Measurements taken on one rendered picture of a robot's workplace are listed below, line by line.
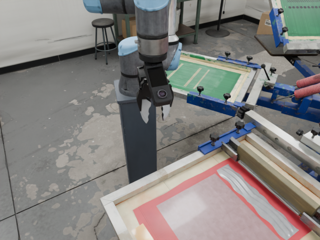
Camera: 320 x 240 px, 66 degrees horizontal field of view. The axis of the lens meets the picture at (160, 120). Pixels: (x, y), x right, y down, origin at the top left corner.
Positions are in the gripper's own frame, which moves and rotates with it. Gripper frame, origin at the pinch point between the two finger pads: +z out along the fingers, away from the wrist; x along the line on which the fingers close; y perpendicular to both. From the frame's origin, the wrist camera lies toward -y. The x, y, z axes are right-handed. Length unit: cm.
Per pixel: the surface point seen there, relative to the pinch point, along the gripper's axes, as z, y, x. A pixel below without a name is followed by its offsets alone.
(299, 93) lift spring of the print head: 30, 40, -91
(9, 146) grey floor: 136, 156, 122
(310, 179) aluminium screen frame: 37, -8, -63
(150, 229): 40.8, -11.3, 5.0
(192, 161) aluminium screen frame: 37.4, 12.6, -19.2
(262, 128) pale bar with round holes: 34, 22, -58
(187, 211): 40.7, -7.7, -10.2
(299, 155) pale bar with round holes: 35, 3, -65
